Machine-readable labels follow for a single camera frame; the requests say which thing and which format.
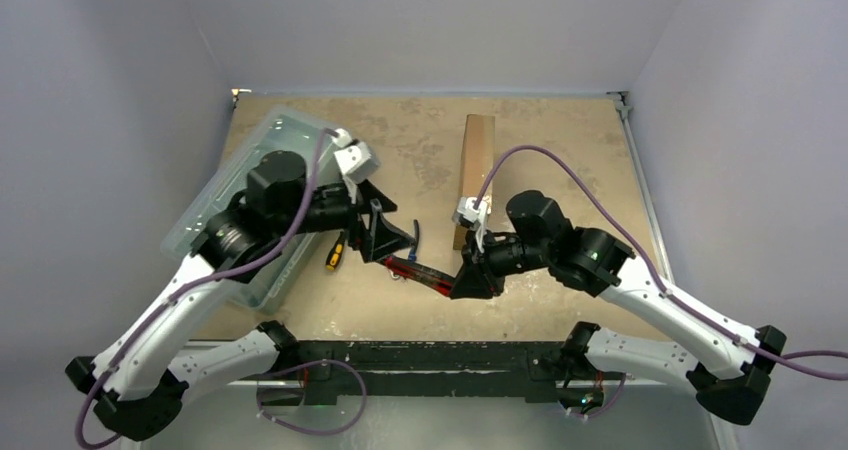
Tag red utility knife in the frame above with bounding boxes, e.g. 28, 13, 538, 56
381, 256, 454, 297

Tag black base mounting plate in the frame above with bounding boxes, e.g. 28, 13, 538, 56
233, 340, 628, 409

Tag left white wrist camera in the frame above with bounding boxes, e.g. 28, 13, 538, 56
331, 128, 381, 203

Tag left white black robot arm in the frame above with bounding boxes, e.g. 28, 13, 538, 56
65, 142, 413, 441

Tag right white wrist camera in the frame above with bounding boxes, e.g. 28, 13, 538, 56
452, 196, 491, 231

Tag yellow black screwdriver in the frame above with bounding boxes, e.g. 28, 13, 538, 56
325, 230, 347, 272

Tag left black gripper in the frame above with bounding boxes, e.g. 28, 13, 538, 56
274, 173, 415, 260

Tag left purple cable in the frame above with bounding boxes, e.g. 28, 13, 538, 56
74, 126, 367, 450

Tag clear plastic storage bin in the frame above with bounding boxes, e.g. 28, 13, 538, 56
160, 105, 338, 315

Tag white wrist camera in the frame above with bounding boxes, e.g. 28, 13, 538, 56
452, 196, 491, 231
331, 128, 381, 203

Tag purple cable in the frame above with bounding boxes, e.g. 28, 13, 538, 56
74, 126, 367, 450
473, 144, 848, 422

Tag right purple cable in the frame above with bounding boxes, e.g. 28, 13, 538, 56
473, 144, 848, 422

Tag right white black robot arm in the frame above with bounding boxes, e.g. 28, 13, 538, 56
449, 190, 786, 425

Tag blue handled pliers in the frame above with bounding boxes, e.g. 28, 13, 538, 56
389, 219, 421, 281

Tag brown cardboard express box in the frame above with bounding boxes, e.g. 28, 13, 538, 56
453, 114, 497, 253

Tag aluminium frame rail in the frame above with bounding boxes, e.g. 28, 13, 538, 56
141, 341, 733, 449

